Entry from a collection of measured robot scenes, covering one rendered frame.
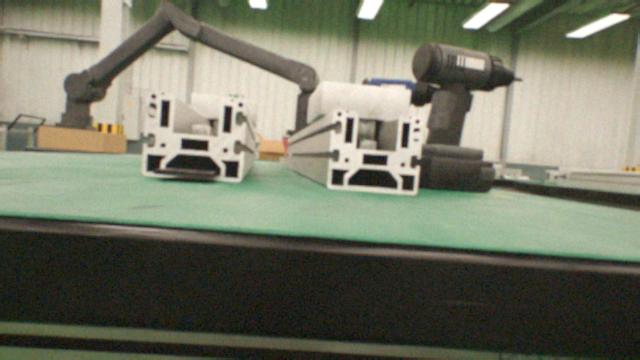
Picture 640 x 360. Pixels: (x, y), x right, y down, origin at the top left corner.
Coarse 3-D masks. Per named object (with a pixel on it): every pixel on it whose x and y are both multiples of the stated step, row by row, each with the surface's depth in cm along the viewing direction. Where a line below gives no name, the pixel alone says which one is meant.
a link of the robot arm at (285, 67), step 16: (192, 32) 131; (208, 32) 133; (224, 32) 134; (224, 48) 133; (240, 48) 132; (256, 48) 132; (256, 64) 132; (272, 64) 131; (288, 64) 130; (304, 64) 129; (288, 80) 135
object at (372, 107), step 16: (320, 96) 57; (336, 96) 56; (352, 96) 56; (368, 96) 56; (384, 96) 56; (400, 96) 57; (320, 112) 56; (368, 112) 56; (384, 112) 57; (400, 112) 57; (368, 128) 58
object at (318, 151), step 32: (320, 128) 59; (352, 128) 50; (384, 128) 55; (416, 128) 51; (288, 160) 120; (320, 160) 56; (352, 160) 49; (384, 160) 51; (384, 192) 50; (416, 192) 50
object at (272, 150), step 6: (264, 144) 342; (270, 144) 342; (276, 144) 342; (282, 144) 343; (264, 150) 340; (270, 150) 341; (276, 150) 341; (282, 150) 341; (258, 156) 344; (264, 156) 344; (270, 156) 344; (276, 156) 344
